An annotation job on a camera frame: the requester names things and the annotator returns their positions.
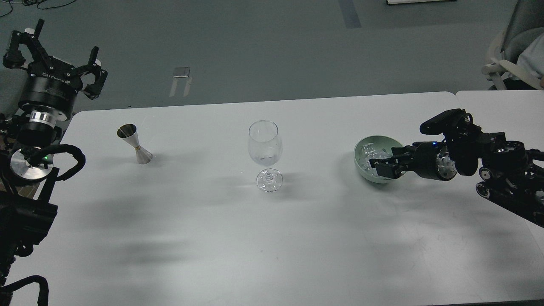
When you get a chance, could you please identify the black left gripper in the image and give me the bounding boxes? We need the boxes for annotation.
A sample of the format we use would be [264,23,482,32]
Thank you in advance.
[3,19,108,126]

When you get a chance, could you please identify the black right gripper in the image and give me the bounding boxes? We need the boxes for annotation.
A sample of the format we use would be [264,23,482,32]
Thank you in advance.
[369,142,457,181]

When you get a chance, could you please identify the clear ice cubes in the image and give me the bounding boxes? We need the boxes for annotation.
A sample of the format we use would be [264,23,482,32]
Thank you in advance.
[359,143,392,176]

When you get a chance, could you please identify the steel cocktail jigger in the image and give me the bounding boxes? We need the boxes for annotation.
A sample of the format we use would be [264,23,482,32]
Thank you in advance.
[116,124,153,164]

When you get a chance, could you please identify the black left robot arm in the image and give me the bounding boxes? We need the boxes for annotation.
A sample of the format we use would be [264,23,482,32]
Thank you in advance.
[0,19,108,306]

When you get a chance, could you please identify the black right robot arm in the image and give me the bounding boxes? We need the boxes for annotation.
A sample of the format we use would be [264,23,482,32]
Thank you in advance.
[369,123,543,227]

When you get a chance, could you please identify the clear wine glass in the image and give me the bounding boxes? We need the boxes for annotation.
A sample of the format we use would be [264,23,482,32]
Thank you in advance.
[247,120,283,193]

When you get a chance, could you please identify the green bowl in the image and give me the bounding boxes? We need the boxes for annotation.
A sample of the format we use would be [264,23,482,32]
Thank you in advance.
[354,135,403,184]

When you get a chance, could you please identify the beige checked cushion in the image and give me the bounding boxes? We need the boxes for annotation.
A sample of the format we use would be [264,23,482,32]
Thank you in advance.
[1,113,58,198]

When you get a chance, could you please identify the silver floor plate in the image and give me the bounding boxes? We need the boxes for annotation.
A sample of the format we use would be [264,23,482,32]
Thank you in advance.
[172,66,190,78]

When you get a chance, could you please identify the white office chair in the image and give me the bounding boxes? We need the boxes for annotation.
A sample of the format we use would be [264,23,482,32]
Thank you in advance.
[482,0,544,90]

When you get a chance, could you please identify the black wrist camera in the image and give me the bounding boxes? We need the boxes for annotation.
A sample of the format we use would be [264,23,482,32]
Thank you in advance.
[419,108,466,135]

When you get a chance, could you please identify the black floor cable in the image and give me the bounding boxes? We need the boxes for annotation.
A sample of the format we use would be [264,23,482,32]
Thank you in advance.
[0,0,77,18]

